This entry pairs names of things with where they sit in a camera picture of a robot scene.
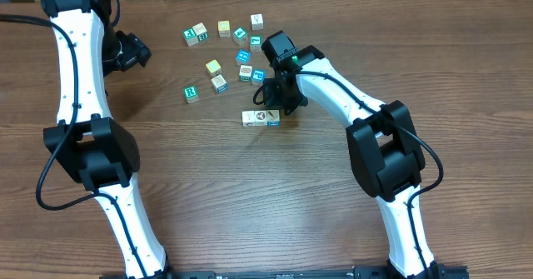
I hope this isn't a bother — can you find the white block red picture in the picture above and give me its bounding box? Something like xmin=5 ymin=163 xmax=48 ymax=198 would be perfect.
xmin=239 ymin=65 xmax=253 ymax=82

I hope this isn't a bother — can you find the blue P block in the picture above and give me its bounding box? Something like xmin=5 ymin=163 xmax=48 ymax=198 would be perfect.
xmin=251 ymin=69 xmax=266 ymax=86

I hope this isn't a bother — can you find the white block green side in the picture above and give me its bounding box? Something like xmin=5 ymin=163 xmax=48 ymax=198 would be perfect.
xmin=192 ymin=22 xmax=209 ymax=42

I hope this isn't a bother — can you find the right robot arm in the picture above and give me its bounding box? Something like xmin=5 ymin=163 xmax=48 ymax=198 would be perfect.
xmin=256 ymin=31 xmax=436 ymax=278

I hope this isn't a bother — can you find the white block blue side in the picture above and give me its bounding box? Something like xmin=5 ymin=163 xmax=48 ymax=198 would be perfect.
xmin=211 ymin=74 xmax=228 ymax=93

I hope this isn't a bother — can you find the white feather block blue X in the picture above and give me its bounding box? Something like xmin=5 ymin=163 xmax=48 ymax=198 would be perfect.
xmin=266 ymin=110 xmax=281 ymax=126

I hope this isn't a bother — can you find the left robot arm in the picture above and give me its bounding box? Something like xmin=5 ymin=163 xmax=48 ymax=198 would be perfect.
xmin=41 ymin=0 xmax=171 ymax=278

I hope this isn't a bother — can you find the yellow top block back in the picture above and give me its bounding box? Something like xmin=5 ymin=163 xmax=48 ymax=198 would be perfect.
xmin=217 ymin=20 xmax=232 ymax=37

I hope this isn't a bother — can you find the green letter block far left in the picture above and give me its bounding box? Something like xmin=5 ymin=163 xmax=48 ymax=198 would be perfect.
xmin=182 ymin=27 xmax=199 ymax=47

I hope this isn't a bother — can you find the yellow top block front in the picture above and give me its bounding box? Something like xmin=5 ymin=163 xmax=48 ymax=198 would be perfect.
xmin=206 ymin=59 xmax=222 ymax=77

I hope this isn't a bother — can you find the green triangle block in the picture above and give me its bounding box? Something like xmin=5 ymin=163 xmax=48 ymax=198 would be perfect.
xmin=232 ymin=27 xmax=248 ymax=47

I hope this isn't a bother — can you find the white block back right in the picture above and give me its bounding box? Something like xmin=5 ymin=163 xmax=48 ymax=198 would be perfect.
xmin=251 ymin=13 xmax=264 ymax=31

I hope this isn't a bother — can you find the green seven block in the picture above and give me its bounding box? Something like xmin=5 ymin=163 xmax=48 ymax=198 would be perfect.
xmin=249 ymin=36 xmax=262 ymax=52

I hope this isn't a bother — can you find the blue top block centre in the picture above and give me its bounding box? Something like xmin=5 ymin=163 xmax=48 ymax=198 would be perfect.
xmin=236 ymin=49 xmax=251 ymax=65

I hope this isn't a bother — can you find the white block brown picture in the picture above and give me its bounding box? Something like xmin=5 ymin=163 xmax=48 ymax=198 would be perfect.
xmin=254 ymin=110 xmax=267 ymax=127

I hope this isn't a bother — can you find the green R block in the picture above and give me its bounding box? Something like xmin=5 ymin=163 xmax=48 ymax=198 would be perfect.
xmin=183 ymin=86 xmax=199 ymax=104

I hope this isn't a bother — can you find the yellow block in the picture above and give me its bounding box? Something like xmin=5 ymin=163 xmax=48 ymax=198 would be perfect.
xmin=206 ymin=59 xmax=222 ymax=77
xmin=217 ymin=20 xmax=232 ymax=37

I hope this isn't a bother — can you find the blue top letter block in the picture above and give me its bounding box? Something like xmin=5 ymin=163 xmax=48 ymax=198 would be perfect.
xmin=242 ymin=111 xmax=256 ymax=127

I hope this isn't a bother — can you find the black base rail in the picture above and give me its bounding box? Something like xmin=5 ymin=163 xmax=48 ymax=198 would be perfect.
xmin=99 ymin=264 xmax=470 ymax=279

